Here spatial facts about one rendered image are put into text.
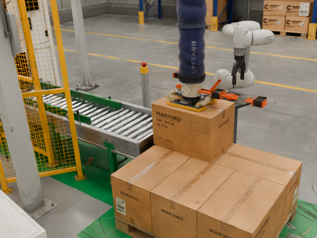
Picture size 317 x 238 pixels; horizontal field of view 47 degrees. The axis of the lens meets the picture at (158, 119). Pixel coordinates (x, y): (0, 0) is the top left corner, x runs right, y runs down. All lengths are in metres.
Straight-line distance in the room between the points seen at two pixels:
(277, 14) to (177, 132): 7.49
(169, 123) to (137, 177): 0.57
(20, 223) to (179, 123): 1.65
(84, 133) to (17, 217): 1.97
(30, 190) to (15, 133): 0.58
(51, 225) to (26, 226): 1.63
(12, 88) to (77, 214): 1.26
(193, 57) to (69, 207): 1.80
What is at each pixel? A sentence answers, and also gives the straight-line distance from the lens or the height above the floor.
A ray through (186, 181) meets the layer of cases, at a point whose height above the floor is 0.54.
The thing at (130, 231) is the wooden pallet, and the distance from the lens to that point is 3.20.
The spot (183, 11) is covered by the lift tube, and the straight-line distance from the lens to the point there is 2.85.
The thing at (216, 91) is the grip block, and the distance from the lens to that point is 2.98.
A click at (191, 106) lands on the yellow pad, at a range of 3.01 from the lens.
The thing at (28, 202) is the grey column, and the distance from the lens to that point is 3.56.
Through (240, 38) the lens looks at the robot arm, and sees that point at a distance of 2.74.
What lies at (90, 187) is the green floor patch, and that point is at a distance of 3.82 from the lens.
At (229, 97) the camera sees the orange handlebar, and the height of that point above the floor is 1.08.
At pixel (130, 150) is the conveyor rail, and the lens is 3.36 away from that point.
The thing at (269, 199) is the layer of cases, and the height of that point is 0.54.
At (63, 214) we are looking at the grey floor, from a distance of 3.55.
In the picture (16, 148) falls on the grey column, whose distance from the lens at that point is 3.29.
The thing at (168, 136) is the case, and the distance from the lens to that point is 3.19.
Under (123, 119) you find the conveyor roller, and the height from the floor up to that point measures 0.53.
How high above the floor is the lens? 2.14
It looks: 25 degrees down
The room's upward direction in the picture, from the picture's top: 3 degrees counter-clockwise
